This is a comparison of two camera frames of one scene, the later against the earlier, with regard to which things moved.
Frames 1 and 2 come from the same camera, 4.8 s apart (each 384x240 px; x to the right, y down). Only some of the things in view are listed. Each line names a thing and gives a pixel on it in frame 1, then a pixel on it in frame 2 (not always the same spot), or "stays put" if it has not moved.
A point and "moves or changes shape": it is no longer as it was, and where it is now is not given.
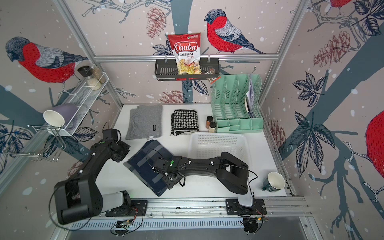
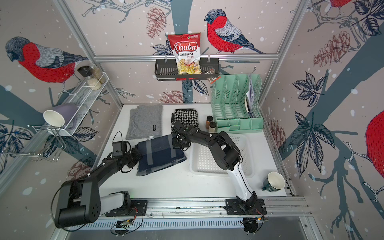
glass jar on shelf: x=98 y=74 stays put
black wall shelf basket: x=167 y=69 stays put
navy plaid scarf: x=141 y=162 moves or changes shape
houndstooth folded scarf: x=184 y=122 stays put
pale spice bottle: x=211 y=128 stays put
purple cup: x=57 y=116 stays put
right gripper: x=169 y=186 → x=174 y=146
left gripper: x=118 y=158 → x=138 y=155
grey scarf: x=145 y=121 stays put
